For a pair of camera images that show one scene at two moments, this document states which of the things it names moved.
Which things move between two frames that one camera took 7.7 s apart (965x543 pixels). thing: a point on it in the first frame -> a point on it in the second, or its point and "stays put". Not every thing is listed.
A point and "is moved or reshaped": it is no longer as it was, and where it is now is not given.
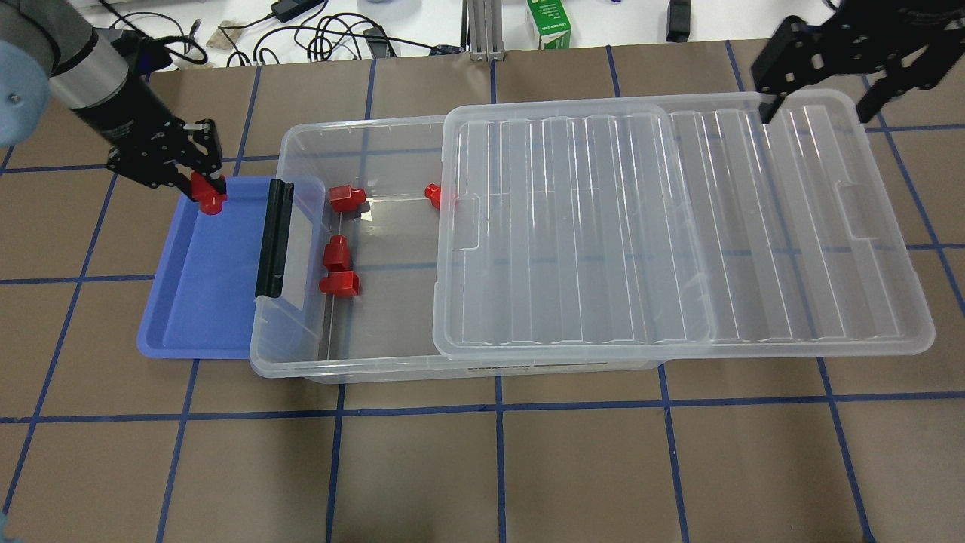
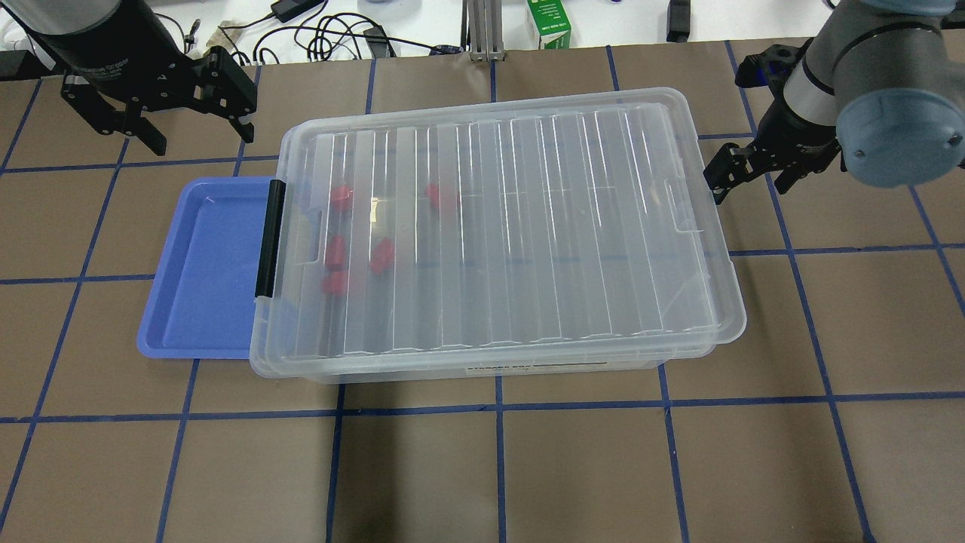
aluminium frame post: [485, 29] stays put
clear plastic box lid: [678, 231] is moved or reshaped
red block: [211, 202] -> [382, 256]
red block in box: [336, 254] stays put
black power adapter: [285, 10] stays put
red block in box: [432, 191] stays put
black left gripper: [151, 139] -> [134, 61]
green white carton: [552, 22] stays put
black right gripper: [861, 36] -> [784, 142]
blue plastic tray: [203, 299] stays put
